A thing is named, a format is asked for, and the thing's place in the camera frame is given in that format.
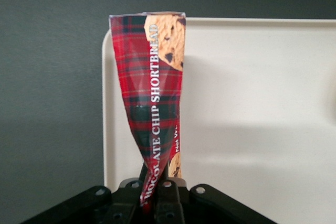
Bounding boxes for cream plastic tray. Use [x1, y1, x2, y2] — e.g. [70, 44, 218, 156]
[101, 17, 336, 191]

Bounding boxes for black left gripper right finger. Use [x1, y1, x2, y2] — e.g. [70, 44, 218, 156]
[154, 166, 192, 224]

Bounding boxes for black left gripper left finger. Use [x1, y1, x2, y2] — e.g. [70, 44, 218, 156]
[94, 164, 148, 224]

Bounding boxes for red tartan cookie box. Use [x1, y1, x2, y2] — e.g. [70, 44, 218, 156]
[108, 11, 188, 215]

